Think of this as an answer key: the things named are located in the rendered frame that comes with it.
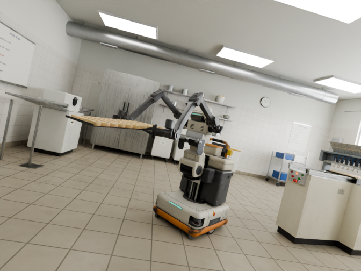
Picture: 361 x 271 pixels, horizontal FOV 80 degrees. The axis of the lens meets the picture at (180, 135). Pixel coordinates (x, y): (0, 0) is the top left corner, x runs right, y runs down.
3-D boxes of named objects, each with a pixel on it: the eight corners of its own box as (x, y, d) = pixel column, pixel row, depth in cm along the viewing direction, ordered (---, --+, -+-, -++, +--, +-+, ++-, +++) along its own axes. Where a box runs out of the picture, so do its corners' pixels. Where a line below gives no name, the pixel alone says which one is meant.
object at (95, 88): (100, 118, 627) (107, 84, 623) (99, 118, 621) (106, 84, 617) (85, 114, 622) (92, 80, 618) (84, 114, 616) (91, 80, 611)
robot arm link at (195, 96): (202, 88, 176) (192, 88, 182) (196, 101, 170) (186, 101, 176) (219, 121, 208) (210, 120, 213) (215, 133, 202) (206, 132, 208)
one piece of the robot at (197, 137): (184, 149, 240) (188, 130, 239) (204, 155, 222) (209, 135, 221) (174, 148, 228) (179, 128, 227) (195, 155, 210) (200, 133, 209)
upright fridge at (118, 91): (144, 155, 643) (159, 86, 635) (143, 160, 554) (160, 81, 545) (96, 144, 626) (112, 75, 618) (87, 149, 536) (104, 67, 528)
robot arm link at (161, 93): (163, 87, 204) (157, 85, 211) (154, 98, 201) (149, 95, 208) (185, 116, 234) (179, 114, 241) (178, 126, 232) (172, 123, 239)
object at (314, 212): (312, 233, 306) (328, 171, 303) (336, 247, 274) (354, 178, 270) (273, 229, 285) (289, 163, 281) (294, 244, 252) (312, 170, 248)
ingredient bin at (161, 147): (149, 159, 581) (155, 132, 577) (149, 155, 644) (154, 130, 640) (168, 163, 590) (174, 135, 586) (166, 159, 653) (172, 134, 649)
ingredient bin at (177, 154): (172, 164, 589) (178, 136, 586) (170, 159, 652) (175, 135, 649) (191, 168, 597) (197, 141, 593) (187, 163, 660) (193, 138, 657)
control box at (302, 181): (289, 179, 277) (291, 169, 277) (305, 185, 254) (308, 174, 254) (287, 179, 276) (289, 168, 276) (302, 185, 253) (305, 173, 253)
